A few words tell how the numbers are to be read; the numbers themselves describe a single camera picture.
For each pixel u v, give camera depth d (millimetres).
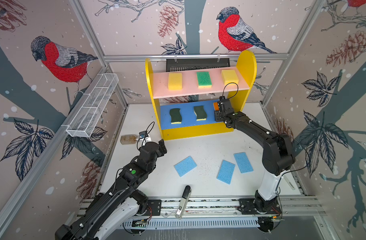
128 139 947
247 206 728
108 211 444
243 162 879
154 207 732
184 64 941
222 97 822
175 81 726
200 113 949
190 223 698
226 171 839
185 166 873
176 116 928
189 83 744
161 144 684
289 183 811
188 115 927
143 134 646
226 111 726
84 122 714
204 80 732
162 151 680
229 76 761
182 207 703
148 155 541
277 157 492
